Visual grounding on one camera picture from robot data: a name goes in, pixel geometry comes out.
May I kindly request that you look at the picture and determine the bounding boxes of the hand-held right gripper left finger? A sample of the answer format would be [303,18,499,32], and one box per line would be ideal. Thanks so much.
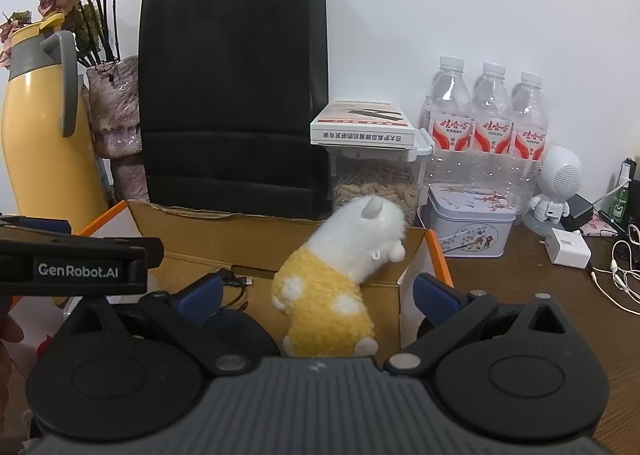
[65,272,253,377]

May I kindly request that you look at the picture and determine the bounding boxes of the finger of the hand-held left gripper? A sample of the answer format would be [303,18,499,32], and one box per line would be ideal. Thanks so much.
[75,234,165,267]
[0,216,71,236]

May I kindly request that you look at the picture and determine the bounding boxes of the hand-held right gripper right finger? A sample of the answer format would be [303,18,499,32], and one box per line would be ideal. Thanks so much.
[384,272,571,377]

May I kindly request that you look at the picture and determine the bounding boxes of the orange and white cardboard box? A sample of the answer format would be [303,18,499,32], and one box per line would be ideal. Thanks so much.
[52,200,455,368]

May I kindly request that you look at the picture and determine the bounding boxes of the white and yellow plush toy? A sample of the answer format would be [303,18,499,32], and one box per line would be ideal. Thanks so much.
[271,195,407,357]

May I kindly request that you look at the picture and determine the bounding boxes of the person's left hand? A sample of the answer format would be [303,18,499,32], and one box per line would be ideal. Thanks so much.
[0,310,25,378]

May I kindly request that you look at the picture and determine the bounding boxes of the dark blue pouch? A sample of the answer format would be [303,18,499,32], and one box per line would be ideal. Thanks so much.
[200,310,281,362]

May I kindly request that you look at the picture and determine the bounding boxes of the yellow thermos jug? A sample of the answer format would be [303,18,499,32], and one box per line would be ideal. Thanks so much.
[0,14,111,236]

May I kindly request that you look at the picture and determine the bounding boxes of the printed tin box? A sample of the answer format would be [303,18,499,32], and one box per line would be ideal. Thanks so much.
[426,182,517,260]

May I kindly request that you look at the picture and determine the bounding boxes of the clear food container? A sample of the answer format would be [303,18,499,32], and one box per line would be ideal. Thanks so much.
[320,127,435,228]

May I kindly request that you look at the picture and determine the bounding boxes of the white charger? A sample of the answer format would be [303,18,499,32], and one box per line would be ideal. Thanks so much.
[540,227,592,270]

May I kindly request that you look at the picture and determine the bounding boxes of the pink fuzzy vase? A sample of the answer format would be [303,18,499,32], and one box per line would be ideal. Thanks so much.
[86,55,151,206]

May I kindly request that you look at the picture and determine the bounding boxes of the black paper bag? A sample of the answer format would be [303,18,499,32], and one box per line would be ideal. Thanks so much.
[137,0,333,222]

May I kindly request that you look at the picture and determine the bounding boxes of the black power adapter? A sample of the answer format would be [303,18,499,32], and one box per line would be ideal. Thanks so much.
[562,192,596,232]

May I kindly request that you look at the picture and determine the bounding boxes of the white robot speaker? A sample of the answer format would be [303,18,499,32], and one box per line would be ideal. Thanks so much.
[522,145,583,236]

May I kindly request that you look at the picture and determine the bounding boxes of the pink patterned pouch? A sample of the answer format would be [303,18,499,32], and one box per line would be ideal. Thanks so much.
[587,212,626,239]

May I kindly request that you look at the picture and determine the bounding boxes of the flat white box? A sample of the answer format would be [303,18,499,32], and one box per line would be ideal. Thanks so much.
[310,100,417,148]

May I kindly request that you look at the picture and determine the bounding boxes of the green bottle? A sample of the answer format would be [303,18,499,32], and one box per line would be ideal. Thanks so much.
[607,160,634,224]

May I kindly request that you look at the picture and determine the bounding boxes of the black usb cable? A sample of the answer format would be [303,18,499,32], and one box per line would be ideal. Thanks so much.
[220,269,255,312]

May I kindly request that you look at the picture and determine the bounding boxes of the white cables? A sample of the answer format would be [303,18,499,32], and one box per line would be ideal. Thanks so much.
[589,185,640,320]

